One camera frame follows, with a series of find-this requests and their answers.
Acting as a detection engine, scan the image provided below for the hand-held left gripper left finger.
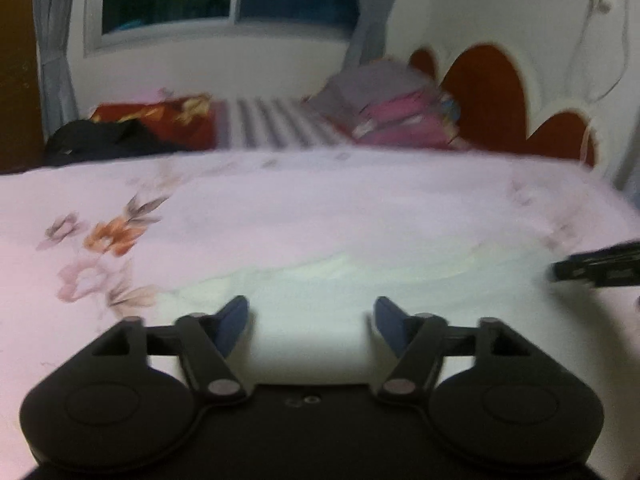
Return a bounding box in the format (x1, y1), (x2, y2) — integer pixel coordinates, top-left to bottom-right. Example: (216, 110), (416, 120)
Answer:
(90, 296), (249, 406)

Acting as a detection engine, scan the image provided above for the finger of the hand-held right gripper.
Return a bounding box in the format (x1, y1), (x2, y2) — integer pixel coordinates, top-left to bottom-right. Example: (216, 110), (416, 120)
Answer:
(550, 241), (640, 288)

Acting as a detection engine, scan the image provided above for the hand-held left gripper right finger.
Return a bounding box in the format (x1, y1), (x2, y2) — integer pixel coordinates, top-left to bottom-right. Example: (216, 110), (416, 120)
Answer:
(375, 296), (531, 406)

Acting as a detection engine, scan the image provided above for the pile of folded clothes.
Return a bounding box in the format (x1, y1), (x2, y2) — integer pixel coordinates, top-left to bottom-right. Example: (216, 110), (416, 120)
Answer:
(305, 57), (473, 151)

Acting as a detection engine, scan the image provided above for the pink floral bed sheet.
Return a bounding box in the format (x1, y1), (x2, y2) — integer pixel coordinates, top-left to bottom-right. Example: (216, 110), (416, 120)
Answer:
(0, 150), (640, 480)

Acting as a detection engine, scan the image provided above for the grey striped cloth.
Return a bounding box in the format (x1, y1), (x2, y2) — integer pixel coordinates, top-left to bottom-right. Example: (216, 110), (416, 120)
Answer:
(217, 95), (358, 150)

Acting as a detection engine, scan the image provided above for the red and white headboard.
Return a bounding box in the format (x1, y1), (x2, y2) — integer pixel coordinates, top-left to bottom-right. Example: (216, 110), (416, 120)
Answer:
(407, 42), (601, 168)

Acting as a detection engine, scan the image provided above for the red floral cloth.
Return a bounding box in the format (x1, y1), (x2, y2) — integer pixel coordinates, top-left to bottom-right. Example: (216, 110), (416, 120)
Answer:
(90, 94), (223, 148)

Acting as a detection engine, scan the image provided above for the black cloth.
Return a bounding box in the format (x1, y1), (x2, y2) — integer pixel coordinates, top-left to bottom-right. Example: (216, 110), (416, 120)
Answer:
(45, 119), (191, 166)

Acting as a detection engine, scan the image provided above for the grey curtain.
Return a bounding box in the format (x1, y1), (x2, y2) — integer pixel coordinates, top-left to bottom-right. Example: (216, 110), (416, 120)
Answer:
(345, 0), (416, 76)
(32, 0), (108, 136)

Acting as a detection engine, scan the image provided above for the brown wooden door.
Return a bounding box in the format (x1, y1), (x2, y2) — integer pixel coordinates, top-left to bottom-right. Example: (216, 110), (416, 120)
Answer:
(0, 0), (43, 173)

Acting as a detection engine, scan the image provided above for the white cable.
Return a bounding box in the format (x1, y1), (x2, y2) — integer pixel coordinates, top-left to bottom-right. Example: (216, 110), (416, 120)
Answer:
(565, 0), (631, 161)

